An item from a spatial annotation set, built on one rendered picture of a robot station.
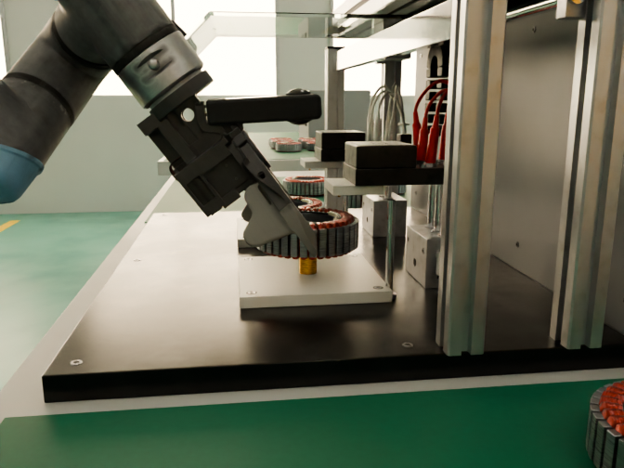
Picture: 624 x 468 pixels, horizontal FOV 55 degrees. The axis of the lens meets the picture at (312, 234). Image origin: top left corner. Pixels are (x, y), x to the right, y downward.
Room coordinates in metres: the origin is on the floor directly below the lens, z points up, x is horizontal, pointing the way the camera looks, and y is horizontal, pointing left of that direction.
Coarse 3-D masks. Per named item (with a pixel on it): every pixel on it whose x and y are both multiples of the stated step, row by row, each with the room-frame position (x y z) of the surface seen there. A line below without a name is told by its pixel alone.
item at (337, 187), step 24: (360, 144) 0.62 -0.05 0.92; (384, 144) 0.62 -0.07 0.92; (408, 144) 0.62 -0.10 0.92; (360, 168) 0.60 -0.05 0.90; (384, 168) 0.60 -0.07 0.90; (408, 168) 0.60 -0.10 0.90; (432, 168) 0.61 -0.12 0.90; (336, 192) 0.60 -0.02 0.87; (360, 192) 0.60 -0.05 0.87; (432, 192) 0.66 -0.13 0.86; (432, 216) 0.66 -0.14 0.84
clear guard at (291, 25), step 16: (208, 16) 0.73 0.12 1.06; (224, 16) 0.73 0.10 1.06; (240, 16) 0.73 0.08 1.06; (256, 16) 0.73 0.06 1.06; (272, 16) 0.74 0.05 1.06; (288, 16) 0.74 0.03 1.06; (304, 16) 0.74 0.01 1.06; (320, 16) 0.74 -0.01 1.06; (336, 16) 0.75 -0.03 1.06; (352, 16) 0.75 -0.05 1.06; (368, 16) 0.75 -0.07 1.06; (384, 16) 0.75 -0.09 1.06; (400, 16) 0.76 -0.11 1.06; (192, 32) 0.72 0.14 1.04; (208, 32) 0.84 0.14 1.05; (224, 32) 0.91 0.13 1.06; (240, 32) 0.91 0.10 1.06; (256, 32) 0.91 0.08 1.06; (272, 32) 0.91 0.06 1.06; (288, 32) 0.91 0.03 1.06; (304, 32) 0.91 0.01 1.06; (320, 32) 0.91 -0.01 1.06; (336, 32) 0.91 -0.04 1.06; (352, 32) 0.91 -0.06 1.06; (368, 32) 0.91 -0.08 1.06
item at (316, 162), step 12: (324, 132) 0.85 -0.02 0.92; (336, 132) 0.85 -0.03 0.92; (348, 132) 0.85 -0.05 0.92; (360, 132) 0.85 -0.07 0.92; (324, 144) 0.84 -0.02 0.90; (336, 144) 0.84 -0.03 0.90; (324, 156) 0.84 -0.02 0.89; (336, 156) 0.84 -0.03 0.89; (312, 168) 0.84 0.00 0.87; (384, 192) 0.86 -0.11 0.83
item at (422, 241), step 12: (408, 228) 0.67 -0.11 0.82; (420, 228) 0.65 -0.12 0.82; (432, 228) 0.65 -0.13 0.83; (408, 240) 0.67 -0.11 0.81; (420, 240) 0.62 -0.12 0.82; (432, 240) 0.60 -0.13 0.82; (408, 252) 0.67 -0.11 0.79; (420, 252) 0.62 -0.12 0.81; (432, 252) 0.60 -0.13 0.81; (408, 264) 0.67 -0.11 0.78; (420, 264) 0.62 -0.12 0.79; (432, 264) 0.60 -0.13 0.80; (420, 276) 0.62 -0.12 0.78; (432, 276) 0.60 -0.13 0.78
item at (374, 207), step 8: (392, 192) 0.92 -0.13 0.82; (368, 200) 0.88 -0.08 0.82; (376, 200) 0.85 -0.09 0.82; (384, 200) 0.85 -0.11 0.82; (400, 200) 0.85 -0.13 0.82; (368, 208) 0.88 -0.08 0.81; (376, 208) 0.84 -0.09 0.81; (384, 208) 0.85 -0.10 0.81; (400, 208) 0.85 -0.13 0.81; (368, 216) 0.88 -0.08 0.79; (376, 216) 0.84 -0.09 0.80; (384, 216) 0.85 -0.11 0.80; (400, 216) 0.85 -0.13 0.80; (368, 224) 0.87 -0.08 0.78; (376, 224) 0.84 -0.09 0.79; (384, 224) 0.85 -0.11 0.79; (400, 224) 0.85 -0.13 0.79; (376, 232) 0.84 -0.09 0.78; (384, 232) 0.85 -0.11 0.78; (400, 232) 0.85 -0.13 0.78
